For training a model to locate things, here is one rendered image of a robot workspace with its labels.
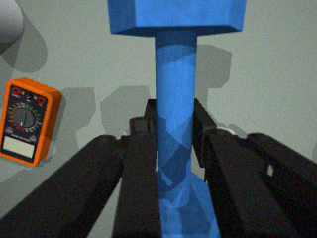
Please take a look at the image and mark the blue dumbbell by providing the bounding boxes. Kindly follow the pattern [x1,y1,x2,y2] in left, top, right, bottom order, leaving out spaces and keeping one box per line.
[107,0,247,238]

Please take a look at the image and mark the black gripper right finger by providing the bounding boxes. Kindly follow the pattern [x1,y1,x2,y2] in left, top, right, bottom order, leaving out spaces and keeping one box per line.
[192,98,317,238]

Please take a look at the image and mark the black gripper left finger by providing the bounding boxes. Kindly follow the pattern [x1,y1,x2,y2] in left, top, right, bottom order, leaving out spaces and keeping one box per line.
[0,99,162,238]

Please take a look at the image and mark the orange digital multimeter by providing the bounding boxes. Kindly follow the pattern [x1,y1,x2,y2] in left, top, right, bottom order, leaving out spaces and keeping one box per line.
[0,77,61,166]

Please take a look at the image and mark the white bottle with blue cap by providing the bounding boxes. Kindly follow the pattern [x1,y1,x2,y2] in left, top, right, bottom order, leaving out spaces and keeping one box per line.
[0,0,24,43]

